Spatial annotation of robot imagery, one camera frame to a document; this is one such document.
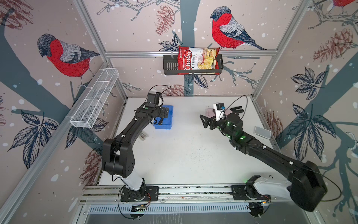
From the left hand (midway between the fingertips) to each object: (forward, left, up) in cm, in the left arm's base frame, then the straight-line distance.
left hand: (160, 109), depth 88 cm
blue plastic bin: (+2, -1, -19) cm, 19 cm away
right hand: (-9, -28, +6) cm, 30 cm away
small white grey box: (-7, -72, -18) cm, 74 cm away
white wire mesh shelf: (-1, +36, +12) cm, 38 cm away
